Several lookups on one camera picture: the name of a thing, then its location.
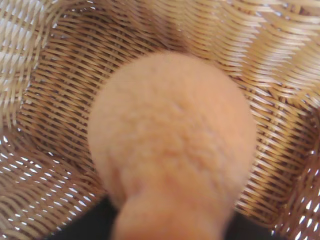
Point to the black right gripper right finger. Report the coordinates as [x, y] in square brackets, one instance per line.
[247, 230]

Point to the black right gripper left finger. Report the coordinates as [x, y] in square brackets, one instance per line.
[95, 222]

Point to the bumpy orange fruit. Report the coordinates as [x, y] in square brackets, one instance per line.
[172, 140]

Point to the woven tan wicker basket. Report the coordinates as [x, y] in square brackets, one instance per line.
[62, 100]

